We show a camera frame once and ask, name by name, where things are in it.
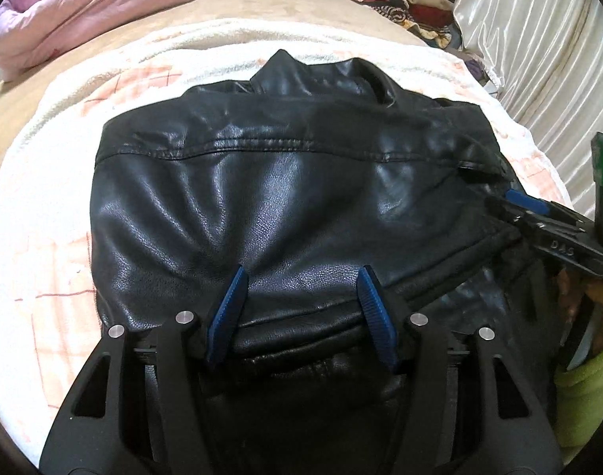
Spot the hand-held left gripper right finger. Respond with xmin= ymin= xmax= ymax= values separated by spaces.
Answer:
xmin=357 ymin=264 xmax=564 ymax=475

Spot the bag of crumpled clothes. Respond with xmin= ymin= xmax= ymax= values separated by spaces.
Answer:
xmin=460 ymin=49 xmax=503 ymax=95

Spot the shiny cream curtain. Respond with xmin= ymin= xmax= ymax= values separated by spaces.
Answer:
xmin=452 ymin=0 xmax=603 ymax=219

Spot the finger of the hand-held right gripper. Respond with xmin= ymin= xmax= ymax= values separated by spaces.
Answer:
xmin=506 ymin=189 xmax=588 ymax=232
xmin=484 ymin=197 xmax=543 ymax=239

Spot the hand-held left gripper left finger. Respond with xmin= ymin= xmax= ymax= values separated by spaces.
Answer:
xmin=38 ymin=264 xmax=249 ymax=475

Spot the pink quilt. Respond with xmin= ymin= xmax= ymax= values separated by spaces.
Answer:
xmin=0 ymin=0 xmax=206 ymax=82

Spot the black leather jacket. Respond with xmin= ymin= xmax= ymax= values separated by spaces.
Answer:
xmin=90 ymin=49 xmax=579 ymax=475

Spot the white orange patterned blanket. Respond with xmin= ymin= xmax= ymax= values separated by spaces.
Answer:
xmin=0 ymin=17 xmax=574 ymax=456

